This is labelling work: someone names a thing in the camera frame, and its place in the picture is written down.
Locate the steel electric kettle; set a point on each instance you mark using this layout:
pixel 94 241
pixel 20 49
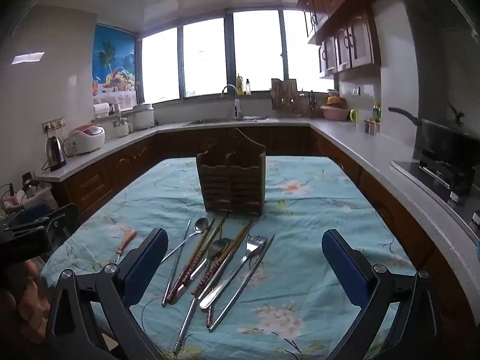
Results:
pixel 55 153

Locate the gas stove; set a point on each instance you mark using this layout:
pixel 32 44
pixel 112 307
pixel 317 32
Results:
pixel 431 180

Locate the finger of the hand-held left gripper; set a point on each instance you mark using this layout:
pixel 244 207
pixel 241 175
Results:
pixel 62 225

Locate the white and red rice cooker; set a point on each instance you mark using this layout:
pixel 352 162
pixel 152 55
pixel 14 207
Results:
pixel 87 138

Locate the range hood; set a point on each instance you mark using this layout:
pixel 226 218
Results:
pixel 431 3

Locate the clear bottle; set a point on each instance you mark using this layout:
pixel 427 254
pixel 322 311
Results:
pixel 248 87

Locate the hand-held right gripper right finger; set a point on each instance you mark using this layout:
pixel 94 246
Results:
pixel 343 266

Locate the green cup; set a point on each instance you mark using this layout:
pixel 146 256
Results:
pixel 353 116

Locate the wooden utensil holder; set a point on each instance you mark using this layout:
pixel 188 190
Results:
pixel 232 180

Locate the silver fork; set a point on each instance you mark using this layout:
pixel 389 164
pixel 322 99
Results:
pixel 255 247

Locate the person's left hand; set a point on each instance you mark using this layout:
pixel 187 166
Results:
pixel 32 300

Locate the pink basin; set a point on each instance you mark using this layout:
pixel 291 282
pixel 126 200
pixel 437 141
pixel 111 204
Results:
pixel 335 113

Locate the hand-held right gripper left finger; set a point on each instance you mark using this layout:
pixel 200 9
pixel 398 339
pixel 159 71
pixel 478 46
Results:
pixel 148 266

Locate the cluttered basket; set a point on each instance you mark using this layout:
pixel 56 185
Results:
pixel 33 197

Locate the yellow bottle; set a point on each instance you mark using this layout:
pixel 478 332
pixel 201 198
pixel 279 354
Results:
pixel 239 84

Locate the spice jars rack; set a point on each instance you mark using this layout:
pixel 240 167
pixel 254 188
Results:
pixel 371 127

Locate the wall socket strip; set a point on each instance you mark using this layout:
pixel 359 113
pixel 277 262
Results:
pixel 54 123

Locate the white cooker pot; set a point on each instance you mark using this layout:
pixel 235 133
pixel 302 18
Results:
pixel 143 117

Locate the tropical picture window blind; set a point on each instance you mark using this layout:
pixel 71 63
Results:
pixel 114 63

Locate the small white appliance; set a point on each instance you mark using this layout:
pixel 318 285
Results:
pixel 120 127

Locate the wooden lower cabinets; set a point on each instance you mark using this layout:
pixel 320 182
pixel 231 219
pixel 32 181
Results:
pixel 123 165

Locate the blue floral tablecloth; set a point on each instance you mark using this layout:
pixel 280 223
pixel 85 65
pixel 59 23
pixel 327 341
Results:
pixel 300 232

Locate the knife block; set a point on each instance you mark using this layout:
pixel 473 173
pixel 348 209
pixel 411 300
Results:
pixel 313 107

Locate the wooden cabinets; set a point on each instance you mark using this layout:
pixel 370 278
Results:
pixel 337 18
pixel 123 165

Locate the steel sink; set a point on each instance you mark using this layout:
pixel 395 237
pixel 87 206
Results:
pixel 217 121

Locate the silver metal chopstick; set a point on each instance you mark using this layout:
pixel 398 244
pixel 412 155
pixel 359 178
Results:
pixel 176 264
pixel 243 281

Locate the dark metal fork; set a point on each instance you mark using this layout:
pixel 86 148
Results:
pixel 219 251

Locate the kitchen window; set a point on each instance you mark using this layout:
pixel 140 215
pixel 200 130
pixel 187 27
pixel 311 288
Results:
pixel 206 56

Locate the black wok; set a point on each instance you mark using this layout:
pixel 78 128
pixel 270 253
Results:
pixel 446 138

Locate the wooden upper cabinets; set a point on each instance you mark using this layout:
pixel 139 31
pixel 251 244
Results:
pixel 337 18

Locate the chrome kitchen faucet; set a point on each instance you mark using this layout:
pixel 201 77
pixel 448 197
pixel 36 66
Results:
pixel 237 107

